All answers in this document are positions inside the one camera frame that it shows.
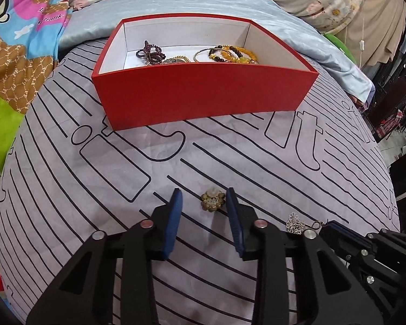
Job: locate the thin gold bangle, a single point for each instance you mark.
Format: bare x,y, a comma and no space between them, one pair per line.
214,54

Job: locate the red cardboard box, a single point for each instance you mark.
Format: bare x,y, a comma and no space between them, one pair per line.
146,75

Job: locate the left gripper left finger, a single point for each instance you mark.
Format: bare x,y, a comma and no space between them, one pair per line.
166,220

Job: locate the white cord switch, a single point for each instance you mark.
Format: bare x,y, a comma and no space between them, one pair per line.
362,45

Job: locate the colourful monkey cartoon blanket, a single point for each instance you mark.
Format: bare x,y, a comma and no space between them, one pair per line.
29,34

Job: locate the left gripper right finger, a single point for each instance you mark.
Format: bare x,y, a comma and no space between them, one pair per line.
242,218

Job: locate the beige curtain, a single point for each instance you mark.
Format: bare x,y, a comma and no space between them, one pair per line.
380,23

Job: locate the light blue quilt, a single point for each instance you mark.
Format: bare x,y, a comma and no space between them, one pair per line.
99,19

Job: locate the grey lined bedsheet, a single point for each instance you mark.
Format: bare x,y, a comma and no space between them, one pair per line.
68,175

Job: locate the gold flower brooch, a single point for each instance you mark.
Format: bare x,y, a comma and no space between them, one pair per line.
213,199

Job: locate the green plastic object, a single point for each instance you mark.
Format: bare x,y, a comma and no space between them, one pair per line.
340,45

